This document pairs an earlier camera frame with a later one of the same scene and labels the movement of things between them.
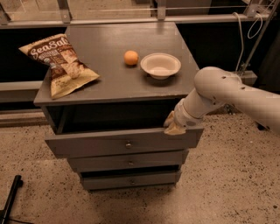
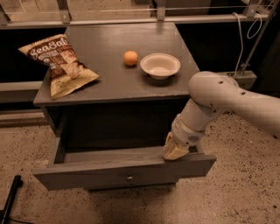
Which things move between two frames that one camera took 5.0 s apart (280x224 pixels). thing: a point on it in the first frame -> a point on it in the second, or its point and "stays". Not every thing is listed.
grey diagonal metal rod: (255, 46) stays
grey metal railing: (65, 18) stays
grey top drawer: (80, 130) -> (73, 168)
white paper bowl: (160, 66) stays
